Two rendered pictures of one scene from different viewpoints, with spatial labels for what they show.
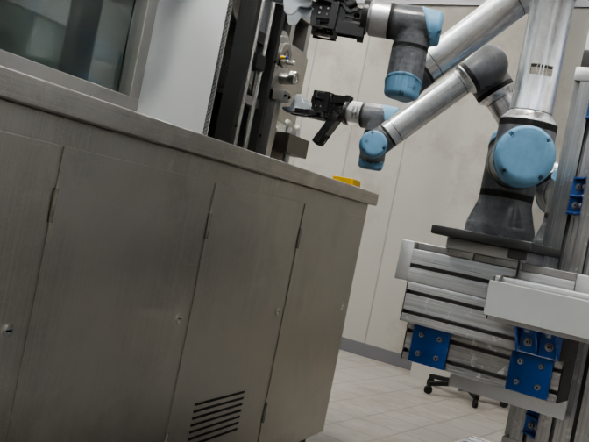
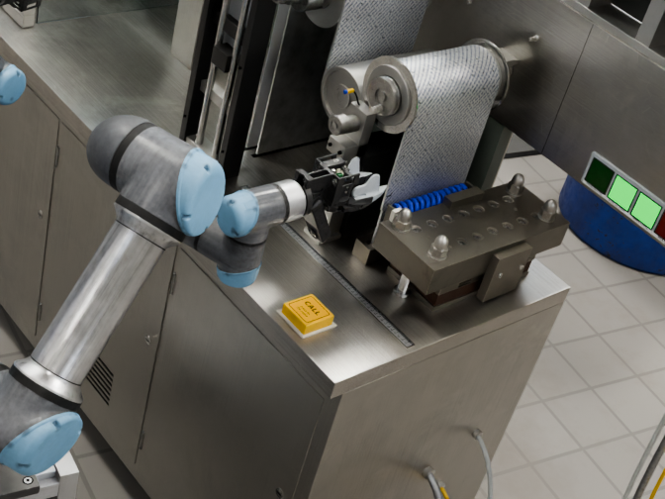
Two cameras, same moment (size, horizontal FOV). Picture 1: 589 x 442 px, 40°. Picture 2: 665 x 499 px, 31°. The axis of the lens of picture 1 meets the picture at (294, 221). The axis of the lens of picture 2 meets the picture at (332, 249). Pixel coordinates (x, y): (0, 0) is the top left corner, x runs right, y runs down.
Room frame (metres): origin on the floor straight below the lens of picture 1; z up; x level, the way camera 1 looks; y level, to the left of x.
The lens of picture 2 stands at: (3.02, -1.77, 2.31)
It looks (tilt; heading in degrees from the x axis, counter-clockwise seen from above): 36 degrees down; 107
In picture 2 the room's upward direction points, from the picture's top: 16 degrees clockwise
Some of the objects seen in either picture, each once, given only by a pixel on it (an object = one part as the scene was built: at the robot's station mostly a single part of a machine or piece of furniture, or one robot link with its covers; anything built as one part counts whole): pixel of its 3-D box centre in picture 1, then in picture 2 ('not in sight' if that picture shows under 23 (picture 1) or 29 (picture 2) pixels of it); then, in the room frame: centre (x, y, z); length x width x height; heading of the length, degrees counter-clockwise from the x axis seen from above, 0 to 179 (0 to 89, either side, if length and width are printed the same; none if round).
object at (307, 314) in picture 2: (346, 181); (308, 314); (2.51, -0.14, 0.91); 0.07 x 0.07 x 0.02; 66
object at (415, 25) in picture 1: (415, 26); not in sight; (1.68, -0.17, 1.21); 0.11 x 0.08 x 0.09; 82
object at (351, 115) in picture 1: (355, 113); (285, 199); (2.40, -0.12, 1.11); 0.08 x 0.05 x 0.08; 156
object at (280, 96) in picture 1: (273, 117); (337, 174); (2.41, 0.12, 1.05); 0.06 x 0.05 x 0.31; 66
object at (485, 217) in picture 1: (502, 215); not in sight; (1.77, -0.45, 0.87); 0.15 x 0.15 x 0.10
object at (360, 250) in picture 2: not in sight; (411, 235); (2.56, 0.23, 0.92); 0.28 x 0.04 x 0.04; 66
